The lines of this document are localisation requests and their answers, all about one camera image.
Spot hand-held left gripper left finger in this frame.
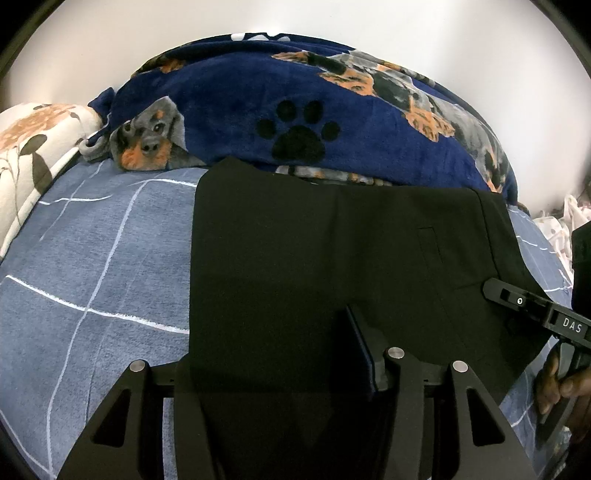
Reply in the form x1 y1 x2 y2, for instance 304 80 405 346
57 359 191 480

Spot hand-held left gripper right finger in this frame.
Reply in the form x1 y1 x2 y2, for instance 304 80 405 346
346 305 537 480

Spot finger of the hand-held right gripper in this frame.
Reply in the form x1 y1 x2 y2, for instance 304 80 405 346
481 277 551 324

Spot black pants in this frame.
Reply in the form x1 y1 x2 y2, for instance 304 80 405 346
173 156 561 480

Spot person's right hand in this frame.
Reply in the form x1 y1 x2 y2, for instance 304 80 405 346
537 354 591 431

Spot white patterned cloth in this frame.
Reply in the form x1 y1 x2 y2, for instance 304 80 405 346
533 182 591 274

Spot blue bed sheet white lines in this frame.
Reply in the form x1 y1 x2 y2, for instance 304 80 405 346
0 159 575 480

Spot white floral pillow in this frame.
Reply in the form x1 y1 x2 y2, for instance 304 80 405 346
0 102 105 260

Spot navy dog print blanket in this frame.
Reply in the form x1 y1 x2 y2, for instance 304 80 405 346
78 31 523 209

